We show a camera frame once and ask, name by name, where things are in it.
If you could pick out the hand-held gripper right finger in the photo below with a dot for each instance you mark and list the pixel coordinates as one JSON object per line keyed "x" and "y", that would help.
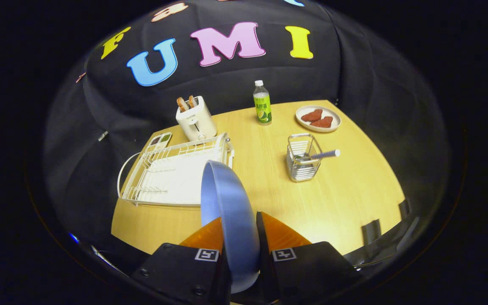
{"x": 262, "y": 245}

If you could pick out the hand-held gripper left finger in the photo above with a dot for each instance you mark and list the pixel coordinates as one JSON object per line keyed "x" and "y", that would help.
{"x": 176, "y": 271}

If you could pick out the blue plate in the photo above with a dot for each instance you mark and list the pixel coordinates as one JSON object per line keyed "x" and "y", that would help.
{"x": 227, "y": 212}

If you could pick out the white plate with meat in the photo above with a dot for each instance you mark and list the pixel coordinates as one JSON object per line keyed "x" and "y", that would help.
{"x": 333, "y": 114}

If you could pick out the white divided condiment tray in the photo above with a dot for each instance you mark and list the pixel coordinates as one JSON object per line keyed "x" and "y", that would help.
{"x": 161, "y": 140}

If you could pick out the red meat piece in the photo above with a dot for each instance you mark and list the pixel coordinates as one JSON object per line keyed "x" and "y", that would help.
{"x": 322, "y": 122}
{"x": 311, "y": 115}

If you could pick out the clear bottle with green label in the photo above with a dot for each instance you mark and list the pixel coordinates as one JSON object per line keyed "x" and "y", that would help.
{"x": 262, "y": 108}

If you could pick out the white toaster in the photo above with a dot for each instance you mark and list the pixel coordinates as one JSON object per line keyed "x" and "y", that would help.
{"x": 195, "y": 123}

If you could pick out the silver clip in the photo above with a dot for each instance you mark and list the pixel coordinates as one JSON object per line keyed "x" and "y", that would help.
{"x": 103, "y": 135}

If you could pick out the toasted bread slice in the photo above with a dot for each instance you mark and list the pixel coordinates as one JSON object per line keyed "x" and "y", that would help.
{"x": 192, "y": 101}
{"x": 182, "y": 104}

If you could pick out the black backdrop cloth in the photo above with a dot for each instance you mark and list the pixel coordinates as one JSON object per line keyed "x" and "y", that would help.
{"x": 227, "y": 80}

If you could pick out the orange clip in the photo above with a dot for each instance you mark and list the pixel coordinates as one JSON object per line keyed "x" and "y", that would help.
{"x": 81, "y": 77}

